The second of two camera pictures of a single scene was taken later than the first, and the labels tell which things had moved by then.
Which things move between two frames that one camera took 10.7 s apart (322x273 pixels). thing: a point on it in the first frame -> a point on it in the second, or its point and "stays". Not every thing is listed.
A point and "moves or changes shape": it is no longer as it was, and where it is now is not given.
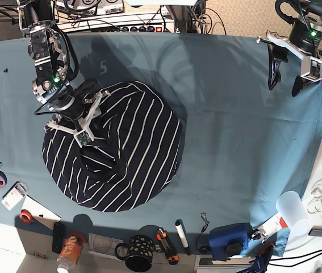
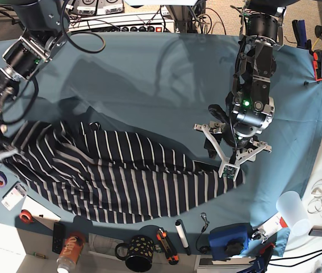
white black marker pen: (183, 235) stays
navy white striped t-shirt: (136, 154) moves or changes shape
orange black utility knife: (170, 253) stays
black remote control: (58, 235) stays
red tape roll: (25, 216) stays
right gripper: (302, 42) -> (234, 149)
